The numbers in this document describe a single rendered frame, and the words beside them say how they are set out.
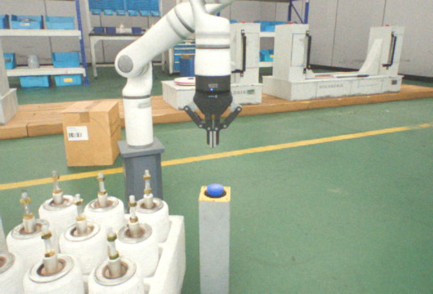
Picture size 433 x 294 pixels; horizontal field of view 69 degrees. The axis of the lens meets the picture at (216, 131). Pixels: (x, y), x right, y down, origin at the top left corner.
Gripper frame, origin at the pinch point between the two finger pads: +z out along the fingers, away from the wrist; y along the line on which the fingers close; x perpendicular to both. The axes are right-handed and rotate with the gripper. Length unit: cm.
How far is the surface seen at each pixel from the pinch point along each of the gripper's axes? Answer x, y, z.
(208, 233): -3.2, -0.9, 22.0
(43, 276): -21.3, -28.9, 19.6
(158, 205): 4.5, -14.4, 19.5
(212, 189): -0.8, 0.0, 11.9
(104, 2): 539, -238, -86
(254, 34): 230, 21, -25
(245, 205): 50, 10, 45
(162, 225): 1.9, -12.8, 23.6
